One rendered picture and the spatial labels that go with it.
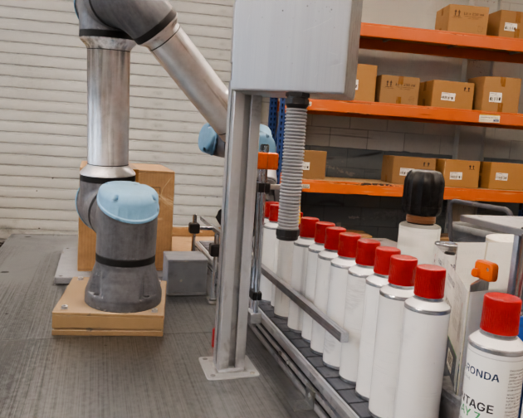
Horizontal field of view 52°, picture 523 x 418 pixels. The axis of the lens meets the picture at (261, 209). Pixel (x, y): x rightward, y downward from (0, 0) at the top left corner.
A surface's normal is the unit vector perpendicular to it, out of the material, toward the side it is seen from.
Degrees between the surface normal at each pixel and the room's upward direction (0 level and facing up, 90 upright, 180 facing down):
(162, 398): 0
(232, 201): 90
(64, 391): 0
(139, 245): 94
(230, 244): 90
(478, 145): 90
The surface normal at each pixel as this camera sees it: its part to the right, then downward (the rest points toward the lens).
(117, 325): 0.15, 0.13
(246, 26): -0.31, 0.10
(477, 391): -0.81, 0.02
